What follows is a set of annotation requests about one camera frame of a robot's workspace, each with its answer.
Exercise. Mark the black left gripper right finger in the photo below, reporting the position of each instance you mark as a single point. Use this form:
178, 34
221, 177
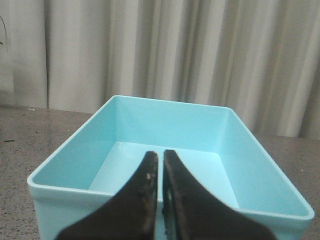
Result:
191, 212

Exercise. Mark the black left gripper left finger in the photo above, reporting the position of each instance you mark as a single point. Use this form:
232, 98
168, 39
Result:
128, 215

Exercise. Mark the white pleated curtain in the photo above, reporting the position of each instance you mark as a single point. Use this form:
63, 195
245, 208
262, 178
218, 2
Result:
259, 57

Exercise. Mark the light blue plastic box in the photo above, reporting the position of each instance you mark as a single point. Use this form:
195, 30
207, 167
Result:
214, 144

